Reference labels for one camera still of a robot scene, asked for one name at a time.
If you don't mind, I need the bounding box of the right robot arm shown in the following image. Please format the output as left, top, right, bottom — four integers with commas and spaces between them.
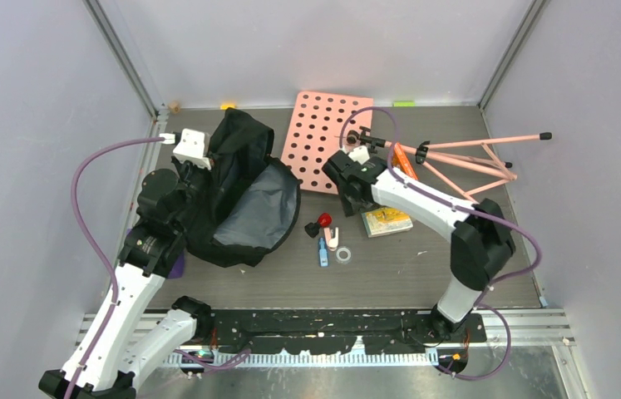
322, 147, 515, 342

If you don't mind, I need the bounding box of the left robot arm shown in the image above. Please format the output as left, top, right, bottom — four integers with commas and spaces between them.
38, 169, 214, 398

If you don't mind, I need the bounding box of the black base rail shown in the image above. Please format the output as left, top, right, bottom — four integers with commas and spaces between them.
193, 309, 487, 355

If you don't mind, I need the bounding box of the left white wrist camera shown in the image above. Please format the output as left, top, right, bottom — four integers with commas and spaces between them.
158, 128, 212, 170

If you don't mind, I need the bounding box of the red black stamp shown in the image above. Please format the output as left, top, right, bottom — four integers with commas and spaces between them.
304, 213, 332, 238

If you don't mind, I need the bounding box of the pink small stapler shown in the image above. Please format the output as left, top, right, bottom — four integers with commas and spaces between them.
323, 227, 339, 251

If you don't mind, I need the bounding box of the green tape marker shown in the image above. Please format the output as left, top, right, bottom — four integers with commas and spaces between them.
392, 101, 415, 107

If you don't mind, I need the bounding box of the clear tape roll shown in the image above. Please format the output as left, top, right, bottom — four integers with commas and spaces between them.
336, 246, 352, 264

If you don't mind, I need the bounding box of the pink perforated music stand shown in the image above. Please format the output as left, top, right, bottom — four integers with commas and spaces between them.
281, 91, 552, 202

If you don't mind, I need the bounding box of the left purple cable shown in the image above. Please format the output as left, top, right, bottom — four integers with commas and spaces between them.
70, 136, 168, 399

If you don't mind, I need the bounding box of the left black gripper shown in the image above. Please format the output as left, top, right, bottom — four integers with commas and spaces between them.
170, 151, 224, 233

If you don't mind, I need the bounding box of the blue small clip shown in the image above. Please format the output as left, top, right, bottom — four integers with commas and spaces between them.
318, 238, 329, 268

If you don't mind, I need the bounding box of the purple ball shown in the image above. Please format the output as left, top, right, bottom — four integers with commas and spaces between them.
118, 226, 185, 278

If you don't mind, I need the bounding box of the black student backpack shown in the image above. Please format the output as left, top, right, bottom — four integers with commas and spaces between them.
174, 108, 301, 268

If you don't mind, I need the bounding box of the orange treehouse book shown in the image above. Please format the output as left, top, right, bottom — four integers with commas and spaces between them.
392, 143, 418, 180

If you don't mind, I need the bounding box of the teal spine book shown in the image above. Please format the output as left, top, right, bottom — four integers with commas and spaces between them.
362, 207, 413, 238

